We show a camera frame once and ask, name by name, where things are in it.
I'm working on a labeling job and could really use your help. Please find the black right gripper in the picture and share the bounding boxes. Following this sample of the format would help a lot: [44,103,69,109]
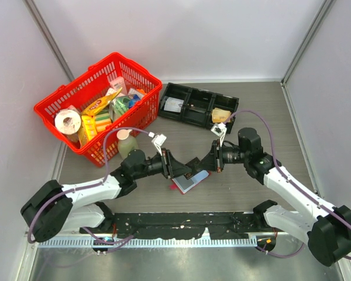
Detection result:
[196,138,249,172]

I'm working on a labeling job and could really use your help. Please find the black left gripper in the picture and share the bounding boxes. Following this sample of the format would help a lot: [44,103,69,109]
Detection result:
[133,147,191,180]

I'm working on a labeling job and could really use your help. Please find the dark credit card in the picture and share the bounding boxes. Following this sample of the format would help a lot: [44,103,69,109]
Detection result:
[184,157,201,179]

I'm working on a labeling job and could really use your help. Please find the red leather card holder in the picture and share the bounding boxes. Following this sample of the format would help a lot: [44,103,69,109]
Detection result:
[172,170,210,194]

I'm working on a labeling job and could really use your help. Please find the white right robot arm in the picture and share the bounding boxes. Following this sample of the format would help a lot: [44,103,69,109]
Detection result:
[199,123,351,266]

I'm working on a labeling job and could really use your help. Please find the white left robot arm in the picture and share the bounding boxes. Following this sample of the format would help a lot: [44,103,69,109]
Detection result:
[20,149,191,244]

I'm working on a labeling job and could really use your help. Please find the dark card in tray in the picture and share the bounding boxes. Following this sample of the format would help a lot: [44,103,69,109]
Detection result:
[190,106,205,114]

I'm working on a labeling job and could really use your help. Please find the white cards in tray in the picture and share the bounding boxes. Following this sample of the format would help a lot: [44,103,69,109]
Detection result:
[163,97,184,113]

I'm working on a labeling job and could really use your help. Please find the black three-compartment tray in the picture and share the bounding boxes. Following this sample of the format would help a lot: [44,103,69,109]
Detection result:
[158,83,239,129]

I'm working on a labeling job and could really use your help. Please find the green soap pump bottle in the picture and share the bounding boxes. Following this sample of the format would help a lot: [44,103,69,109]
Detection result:
[117,129,139,159]

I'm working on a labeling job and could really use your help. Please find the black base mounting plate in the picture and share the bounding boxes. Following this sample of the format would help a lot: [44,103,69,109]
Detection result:
[90,212,274,240]

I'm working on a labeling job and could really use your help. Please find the green packaged item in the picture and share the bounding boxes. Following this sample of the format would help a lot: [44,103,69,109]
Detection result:
[109,95,136,119]

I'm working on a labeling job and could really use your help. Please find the yellow green sponge pack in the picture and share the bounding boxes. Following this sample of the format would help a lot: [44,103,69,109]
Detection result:
[94,112,112,132]

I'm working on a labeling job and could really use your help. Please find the yellow box in basket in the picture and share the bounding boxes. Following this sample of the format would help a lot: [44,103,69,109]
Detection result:
[77,115,98,147]

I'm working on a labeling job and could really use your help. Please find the yellow snack bag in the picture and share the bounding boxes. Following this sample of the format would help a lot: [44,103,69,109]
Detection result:
[81,87,123,116]

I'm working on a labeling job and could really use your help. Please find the pink white box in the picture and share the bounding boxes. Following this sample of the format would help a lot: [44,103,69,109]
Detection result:
[109,76,127,94]

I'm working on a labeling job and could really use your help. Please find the toilet paper roll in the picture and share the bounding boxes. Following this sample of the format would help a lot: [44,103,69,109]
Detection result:
[54,109,81,135]

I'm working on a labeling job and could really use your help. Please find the red plastic shopping basket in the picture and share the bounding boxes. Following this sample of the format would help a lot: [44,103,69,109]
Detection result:
[34,52,163,167]

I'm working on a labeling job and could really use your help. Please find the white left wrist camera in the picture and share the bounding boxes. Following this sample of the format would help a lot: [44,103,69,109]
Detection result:
[149,132,167,154]

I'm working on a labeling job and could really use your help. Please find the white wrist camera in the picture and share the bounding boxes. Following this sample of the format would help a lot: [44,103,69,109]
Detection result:
[211,122,227,146]
[149,132,167,154]

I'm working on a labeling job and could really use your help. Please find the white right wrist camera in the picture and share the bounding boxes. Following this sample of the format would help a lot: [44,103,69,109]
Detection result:
[211,122,227,146]

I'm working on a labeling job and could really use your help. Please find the slotted cable duct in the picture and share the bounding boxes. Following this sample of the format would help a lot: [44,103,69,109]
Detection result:
[38,236,257,249]

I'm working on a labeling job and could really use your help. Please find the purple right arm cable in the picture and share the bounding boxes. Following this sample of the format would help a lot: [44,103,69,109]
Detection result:
[223,109,351,261]

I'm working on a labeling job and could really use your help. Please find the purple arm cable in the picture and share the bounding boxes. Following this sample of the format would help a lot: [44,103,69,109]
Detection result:
[27,127,156,255]
[223,109,351,261]

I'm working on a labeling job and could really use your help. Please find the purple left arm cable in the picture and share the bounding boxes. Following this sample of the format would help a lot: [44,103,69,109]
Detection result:
[27,127,156,255]

